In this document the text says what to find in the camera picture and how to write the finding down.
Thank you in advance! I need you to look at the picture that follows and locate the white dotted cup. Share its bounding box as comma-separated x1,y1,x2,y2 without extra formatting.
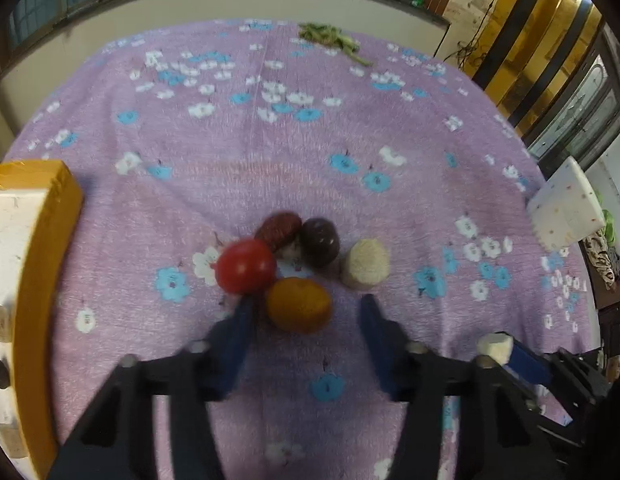
526,156,607,251

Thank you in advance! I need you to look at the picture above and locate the red tomato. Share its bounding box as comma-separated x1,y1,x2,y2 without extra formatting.
215,238,278,296

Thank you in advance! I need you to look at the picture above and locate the black wall cable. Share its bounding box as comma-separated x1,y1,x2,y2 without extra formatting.
442,0,516,73

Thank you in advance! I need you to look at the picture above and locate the dark red fruit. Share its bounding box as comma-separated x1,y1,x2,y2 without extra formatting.
254,210,303,253

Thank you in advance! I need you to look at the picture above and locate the yellow door frame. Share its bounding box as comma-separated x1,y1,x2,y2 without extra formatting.
472,0,606,131

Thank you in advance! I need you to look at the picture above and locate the round beige fruit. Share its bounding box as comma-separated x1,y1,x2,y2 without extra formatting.
339,239,392,291

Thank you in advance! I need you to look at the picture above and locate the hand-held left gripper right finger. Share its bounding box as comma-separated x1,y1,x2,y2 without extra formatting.
359,294,566,480

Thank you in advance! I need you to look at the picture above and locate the yellow tray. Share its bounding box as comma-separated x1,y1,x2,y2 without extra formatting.
0,159,84,480

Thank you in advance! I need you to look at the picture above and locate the orange tangerine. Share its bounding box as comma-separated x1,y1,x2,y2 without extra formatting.
266,277,333,335

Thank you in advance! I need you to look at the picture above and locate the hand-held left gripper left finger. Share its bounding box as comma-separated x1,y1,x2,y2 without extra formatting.
47,295,261,480

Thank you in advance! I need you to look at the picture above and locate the green vegetable bunch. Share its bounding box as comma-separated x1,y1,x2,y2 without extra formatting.
297,22,375,68

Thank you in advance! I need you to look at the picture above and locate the dark purple fruit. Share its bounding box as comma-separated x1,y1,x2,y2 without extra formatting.
299,217,341,267

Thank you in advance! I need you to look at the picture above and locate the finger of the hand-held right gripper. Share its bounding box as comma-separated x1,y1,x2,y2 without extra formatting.
507,344,613,403

